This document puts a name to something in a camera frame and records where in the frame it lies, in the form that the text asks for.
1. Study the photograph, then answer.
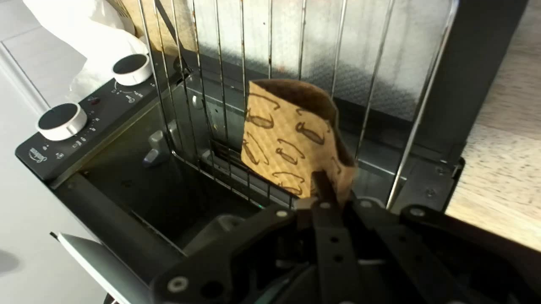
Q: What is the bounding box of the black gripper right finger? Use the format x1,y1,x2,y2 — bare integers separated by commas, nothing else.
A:
310,170,541,304

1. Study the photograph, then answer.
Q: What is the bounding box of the crumpled white cloth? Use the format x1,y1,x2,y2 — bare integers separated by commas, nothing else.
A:
22,0,147,97

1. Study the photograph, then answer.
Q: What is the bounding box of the upper white oven knob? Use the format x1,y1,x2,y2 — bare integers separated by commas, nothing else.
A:
113,55,152,87

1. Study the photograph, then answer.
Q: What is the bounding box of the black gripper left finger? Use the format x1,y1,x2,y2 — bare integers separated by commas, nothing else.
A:
151,207,316,304

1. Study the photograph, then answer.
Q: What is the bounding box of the metal wire oven rack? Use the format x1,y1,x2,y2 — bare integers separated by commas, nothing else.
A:
135,0,460,212

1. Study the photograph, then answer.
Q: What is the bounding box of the black toaster oven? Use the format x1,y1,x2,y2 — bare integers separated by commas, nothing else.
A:
14,0,531,304

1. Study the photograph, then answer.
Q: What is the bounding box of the white oven knob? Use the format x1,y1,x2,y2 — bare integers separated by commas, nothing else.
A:
113,55,152,87
37,104,88,143

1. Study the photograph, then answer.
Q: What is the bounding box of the brown printed pack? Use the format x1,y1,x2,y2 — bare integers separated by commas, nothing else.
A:
240,80,359,203

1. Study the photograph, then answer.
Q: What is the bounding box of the lower white oven knob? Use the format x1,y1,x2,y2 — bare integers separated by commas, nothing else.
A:
37,104,88,143

